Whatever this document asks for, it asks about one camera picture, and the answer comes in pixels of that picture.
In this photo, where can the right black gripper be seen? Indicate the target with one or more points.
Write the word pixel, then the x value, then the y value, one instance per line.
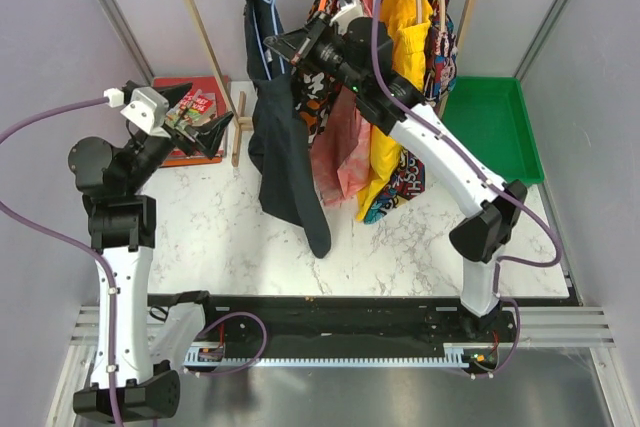
pixel 286 43

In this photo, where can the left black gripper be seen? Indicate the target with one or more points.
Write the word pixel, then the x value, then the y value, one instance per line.
pixel 205 137

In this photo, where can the blue wire hanger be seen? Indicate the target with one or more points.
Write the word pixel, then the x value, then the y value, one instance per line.
pixel 261 20

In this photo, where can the dark navy shorts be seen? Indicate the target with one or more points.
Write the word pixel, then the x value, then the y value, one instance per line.
pixel 278 148

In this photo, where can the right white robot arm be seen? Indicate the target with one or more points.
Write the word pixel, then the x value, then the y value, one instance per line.
pixel 361 59

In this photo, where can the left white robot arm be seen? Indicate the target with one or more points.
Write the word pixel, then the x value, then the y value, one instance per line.
pixel 136 378

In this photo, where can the camouflage orange black shorts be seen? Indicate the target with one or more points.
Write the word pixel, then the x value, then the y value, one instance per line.
pixel 314 94

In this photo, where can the pink patterned shorts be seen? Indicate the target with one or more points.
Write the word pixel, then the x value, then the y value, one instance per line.
pixel 340 154

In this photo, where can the yellow shorts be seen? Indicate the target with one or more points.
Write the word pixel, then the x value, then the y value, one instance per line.
pixel 396 175

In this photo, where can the comic print shorts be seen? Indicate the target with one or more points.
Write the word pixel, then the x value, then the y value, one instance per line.
pixel 440 53

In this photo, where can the colourful paperback book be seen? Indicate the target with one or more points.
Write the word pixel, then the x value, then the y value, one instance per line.
pixel 195 109

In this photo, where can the large red book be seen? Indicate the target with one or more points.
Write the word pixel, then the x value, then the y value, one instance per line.
pixel 207 85

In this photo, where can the wooden clothes rack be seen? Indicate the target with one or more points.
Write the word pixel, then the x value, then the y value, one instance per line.
pixel 244 123

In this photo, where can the orange thin book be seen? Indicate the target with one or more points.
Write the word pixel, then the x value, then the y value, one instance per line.
pixel 173 162

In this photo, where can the green plastic tray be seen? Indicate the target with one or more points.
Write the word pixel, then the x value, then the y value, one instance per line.
pixel 489 116

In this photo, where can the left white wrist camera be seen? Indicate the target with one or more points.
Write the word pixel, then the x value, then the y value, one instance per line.
pixel 146 109

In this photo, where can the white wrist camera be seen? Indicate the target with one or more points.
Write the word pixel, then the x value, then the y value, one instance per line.
pixel 349 10
pixel 146 109

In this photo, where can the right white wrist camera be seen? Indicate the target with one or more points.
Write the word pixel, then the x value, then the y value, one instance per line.
pixel 349 10

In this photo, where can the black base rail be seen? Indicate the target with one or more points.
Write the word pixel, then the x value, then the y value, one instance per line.
pixel 280 327

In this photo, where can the grey slotted cable duct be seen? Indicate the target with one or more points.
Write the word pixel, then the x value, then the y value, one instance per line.
pixel 201 358

